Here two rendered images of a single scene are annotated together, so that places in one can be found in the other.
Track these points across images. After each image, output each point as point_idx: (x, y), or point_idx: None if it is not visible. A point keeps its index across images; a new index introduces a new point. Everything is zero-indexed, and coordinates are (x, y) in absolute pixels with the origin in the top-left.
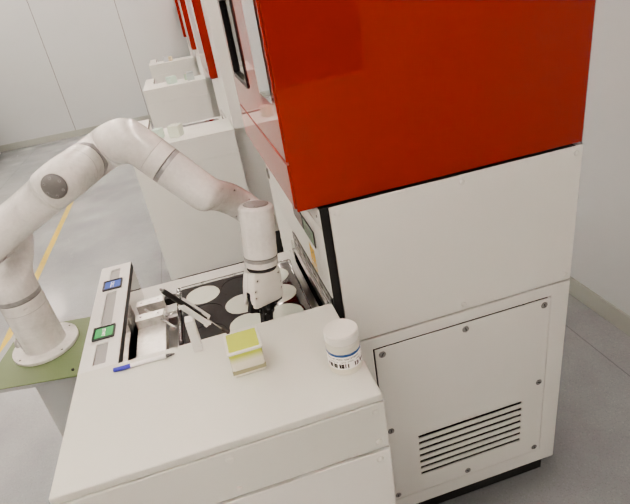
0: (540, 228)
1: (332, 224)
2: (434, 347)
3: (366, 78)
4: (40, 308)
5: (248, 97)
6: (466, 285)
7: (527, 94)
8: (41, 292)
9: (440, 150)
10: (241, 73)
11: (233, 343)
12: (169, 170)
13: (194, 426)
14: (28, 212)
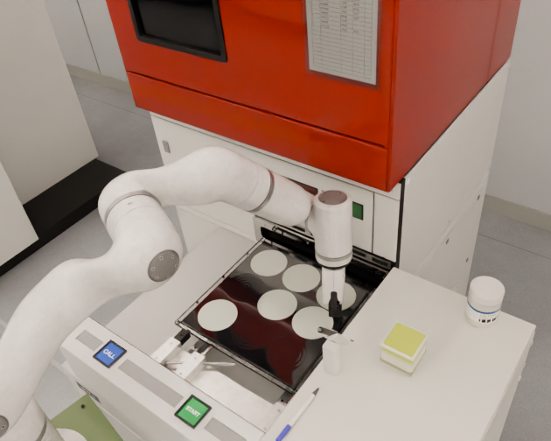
0: (486, 136)
1: (405, 192)
2: (432, 267)
3: (439, 43)
4: (53, 430)
5: (211, 70)
6: (452, 204)
7: (498, 26)
8: None
9: (459, 94)
10: (174, 39)
11: (402, 346)
12: (275, 193)
13: (437, 439)
14: (81, 313)
